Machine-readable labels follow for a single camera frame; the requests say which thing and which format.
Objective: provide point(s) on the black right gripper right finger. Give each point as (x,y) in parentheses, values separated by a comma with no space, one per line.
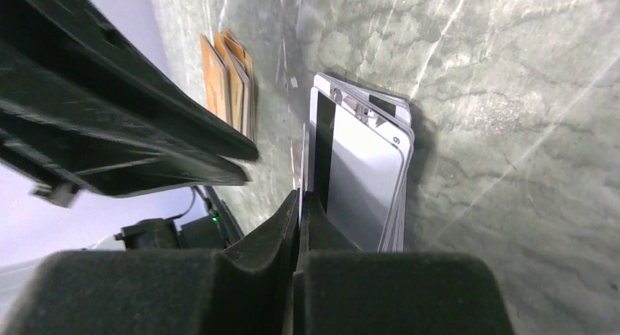
(338,289)

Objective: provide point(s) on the gold card stack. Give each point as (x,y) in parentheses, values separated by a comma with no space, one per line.
(228,74)

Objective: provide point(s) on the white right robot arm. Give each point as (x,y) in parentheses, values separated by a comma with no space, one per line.
(174,231)

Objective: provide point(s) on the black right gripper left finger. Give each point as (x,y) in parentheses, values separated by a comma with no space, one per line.
(239,290)

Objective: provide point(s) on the white card stack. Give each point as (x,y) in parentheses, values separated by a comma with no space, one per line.
(360,148)

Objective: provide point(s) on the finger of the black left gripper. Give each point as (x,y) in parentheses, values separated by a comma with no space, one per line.
(58,134)
(74,40)

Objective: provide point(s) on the white credit card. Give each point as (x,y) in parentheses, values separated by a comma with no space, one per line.
(302,182)

